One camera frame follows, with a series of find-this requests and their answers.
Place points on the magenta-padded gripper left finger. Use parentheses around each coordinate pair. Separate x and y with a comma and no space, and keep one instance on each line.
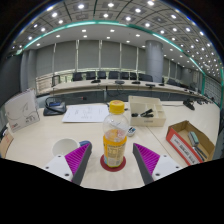
(58,166)

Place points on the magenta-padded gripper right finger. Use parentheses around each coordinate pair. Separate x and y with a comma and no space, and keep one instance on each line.
(166,166)

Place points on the yellow-capped clear drink bottle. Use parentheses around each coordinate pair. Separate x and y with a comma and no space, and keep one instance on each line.
(115,146)

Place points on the red-labelled open cardboard box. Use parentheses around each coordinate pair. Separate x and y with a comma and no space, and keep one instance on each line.
(178,143)

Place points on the teal whiteboard eraser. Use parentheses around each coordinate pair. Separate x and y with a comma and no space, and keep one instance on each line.
(193,138)

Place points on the flat round red coaster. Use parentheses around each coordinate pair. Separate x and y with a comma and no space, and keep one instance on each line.
(104,163)

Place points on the cream desk organizer tray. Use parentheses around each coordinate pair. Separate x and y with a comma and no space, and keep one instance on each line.
(150,120)

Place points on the small white remote control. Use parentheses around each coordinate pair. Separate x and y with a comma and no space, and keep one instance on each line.
(131,131)

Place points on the black marker pen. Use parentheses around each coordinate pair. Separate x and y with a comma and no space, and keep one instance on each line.
(146,113)

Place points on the white printed paper sheet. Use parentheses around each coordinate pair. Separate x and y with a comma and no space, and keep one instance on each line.
(83,114)

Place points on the black desk phone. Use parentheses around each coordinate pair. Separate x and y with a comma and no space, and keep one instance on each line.
(55,108)

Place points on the white printed cardboard box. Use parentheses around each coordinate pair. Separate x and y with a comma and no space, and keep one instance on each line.
(21,110)

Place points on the long curved conference desk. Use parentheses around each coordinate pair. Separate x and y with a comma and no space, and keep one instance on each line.
(83,86)

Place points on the black office chairs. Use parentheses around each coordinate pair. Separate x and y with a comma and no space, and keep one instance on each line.
(101,75)

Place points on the ceiling lights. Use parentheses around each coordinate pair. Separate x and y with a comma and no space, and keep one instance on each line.
(81,6)

